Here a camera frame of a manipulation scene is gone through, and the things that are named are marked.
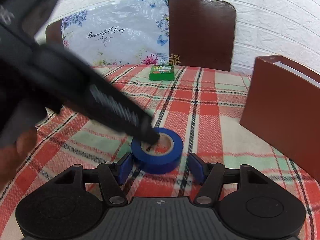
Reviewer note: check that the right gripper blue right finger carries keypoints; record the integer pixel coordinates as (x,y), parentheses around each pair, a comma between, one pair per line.
(197,167)

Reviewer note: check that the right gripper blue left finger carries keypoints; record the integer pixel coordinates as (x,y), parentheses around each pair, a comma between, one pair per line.
(124,168)

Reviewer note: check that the blue tape roll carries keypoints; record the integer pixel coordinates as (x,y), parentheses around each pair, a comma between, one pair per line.
(160,158)

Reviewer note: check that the person's hand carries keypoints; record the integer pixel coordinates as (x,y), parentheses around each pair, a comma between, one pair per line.
(12,156)

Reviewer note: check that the red plaid bed blanket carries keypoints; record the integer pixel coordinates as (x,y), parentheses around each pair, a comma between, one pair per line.
(203,106)

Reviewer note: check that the flat green printed box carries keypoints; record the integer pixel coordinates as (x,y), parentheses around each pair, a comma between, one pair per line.
(162,72)

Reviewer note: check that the brown storage box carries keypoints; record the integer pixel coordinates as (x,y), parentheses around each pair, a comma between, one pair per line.
(282,108)

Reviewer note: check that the floral plastic-wrapped pillow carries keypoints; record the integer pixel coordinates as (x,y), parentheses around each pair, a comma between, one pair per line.
(119,32)

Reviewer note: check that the dark brown wooden headboard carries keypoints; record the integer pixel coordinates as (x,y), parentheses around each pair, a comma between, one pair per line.
(201,33)

